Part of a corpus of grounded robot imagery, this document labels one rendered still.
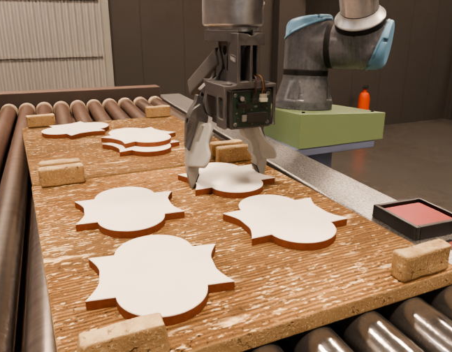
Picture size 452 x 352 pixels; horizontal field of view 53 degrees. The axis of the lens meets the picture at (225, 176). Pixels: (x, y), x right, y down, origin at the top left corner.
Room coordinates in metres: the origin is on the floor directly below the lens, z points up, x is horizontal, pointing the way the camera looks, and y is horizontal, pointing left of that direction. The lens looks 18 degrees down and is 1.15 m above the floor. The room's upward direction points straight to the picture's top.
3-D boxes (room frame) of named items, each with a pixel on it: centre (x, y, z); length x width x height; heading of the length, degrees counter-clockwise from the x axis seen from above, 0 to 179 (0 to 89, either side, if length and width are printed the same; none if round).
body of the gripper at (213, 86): (0.59, -0.01, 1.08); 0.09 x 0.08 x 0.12; 25
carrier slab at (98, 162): (0.86, 0.20, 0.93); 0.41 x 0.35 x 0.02; 25
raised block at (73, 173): (0.60, 0.23, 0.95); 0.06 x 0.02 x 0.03; 115
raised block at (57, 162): (0.63, 0.24, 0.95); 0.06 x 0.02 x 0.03; 115
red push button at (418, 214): (0.51, -0.24, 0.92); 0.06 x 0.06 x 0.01; 21
